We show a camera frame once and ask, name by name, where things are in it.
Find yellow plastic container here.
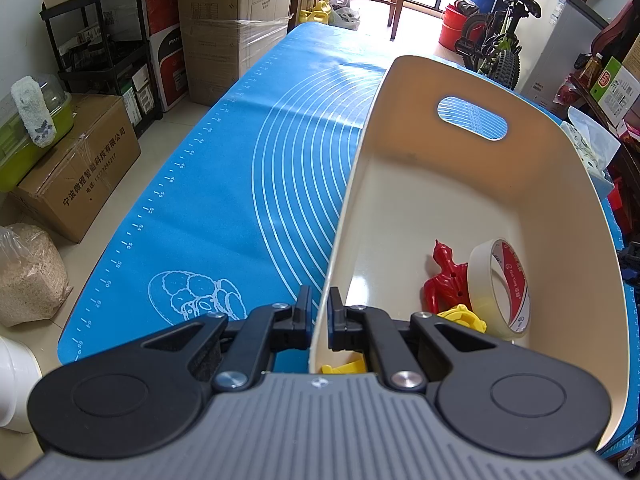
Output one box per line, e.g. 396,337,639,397
300,0,331,23

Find large white brown cardboard box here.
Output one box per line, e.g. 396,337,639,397
176,0,296,107

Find red figure toy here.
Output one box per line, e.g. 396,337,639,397
423,240,473,313

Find white plastic tub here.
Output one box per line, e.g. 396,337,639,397
0,335,43,433

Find black metal rack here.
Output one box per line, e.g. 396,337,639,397
40,0,153,137

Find beige plastic basket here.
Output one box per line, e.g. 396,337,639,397
308,55,630,453

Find clear bag of grain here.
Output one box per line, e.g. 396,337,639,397
0,224,73,328

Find yellow plastic toy tool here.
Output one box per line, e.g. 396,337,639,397
320,304,488,375

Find green black bicycle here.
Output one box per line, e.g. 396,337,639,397
454,0,543,92

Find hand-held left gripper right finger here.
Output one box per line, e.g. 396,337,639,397
327,286,506,394

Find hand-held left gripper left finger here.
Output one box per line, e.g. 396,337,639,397
140,285,315,394

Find white chest freezer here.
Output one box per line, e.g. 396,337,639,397
517,0,608,111

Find blue silicone mat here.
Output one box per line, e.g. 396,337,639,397
57,22,640,461

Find white grey plastic bag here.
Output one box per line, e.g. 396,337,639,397
327,0,361,31

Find white red appliance box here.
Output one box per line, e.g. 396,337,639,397
147,0,191,111

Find dark red case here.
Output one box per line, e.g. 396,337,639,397
590,0,640,66

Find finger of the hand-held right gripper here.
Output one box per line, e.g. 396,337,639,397
619,242,640,288

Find taped brown cardboard box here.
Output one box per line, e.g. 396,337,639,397
15,94,142,243

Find white tape roll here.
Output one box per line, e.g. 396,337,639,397
467,239,531,338

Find red bucket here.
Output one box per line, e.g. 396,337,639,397
439,2,473,51

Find orange drink bottle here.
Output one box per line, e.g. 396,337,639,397
582,52,603,86

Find green plastic container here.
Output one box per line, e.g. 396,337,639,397
0,75,76,193

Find green white carton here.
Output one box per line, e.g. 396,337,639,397
590,56,640,126

